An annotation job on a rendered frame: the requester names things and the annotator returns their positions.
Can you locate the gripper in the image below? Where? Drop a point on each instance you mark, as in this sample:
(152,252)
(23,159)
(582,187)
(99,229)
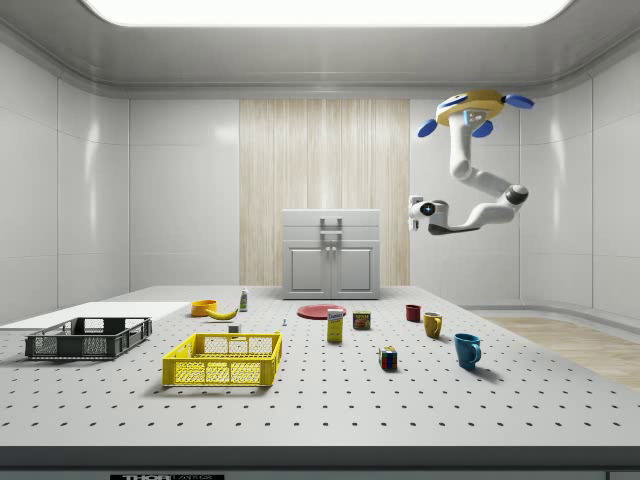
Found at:
(414,212)

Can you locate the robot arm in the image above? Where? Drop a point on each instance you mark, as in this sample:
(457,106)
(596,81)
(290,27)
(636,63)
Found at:
(462,150)

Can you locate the red mug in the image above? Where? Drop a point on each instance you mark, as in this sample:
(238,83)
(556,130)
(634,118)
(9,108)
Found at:
(412,313)

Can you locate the yellow mug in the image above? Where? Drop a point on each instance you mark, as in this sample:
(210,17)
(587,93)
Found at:
(431,326)

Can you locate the flat-sided can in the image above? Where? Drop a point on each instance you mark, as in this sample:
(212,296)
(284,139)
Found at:
(361,321)

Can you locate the drone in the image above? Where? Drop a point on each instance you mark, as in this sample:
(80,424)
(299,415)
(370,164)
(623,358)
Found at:
(467,102)

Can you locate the white cabinet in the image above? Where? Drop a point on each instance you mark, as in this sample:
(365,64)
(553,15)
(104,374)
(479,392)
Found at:
(305,270)

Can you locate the yellow and white box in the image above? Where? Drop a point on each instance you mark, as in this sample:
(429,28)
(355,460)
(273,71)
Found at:
(335,327)

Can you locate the red plate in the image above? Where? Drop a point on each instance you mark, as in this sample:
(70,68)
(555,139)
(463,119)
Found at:
(315,312)

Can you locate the puzzle cube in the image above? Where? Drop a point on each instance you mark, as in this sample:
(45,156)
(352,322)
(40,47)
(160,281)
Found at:
(388,359)

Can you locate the blue mug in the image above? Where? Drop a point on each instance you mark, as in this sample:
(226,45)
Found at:
(466,352)

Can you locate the white bottle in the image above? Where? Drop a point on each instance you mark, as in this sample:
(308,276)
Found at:
(243,301)

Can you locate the grey cube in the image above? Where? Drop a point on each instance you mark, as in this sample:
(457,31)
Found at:
(234,329)

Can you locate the banana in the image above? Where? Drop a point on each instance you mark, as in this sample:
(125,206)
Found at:
(222,315)

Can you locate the yellow bowl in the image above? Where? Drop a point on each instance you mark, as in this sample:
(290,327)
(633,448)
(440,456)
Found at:
(199,309)

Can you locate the yellow basket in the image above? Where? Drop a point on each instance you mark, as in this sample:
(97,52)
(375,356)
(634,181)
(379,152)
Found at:
(220,372)

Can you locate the dark grey basket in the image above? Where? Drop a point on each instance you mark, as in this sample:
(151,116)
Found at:
(70,346)

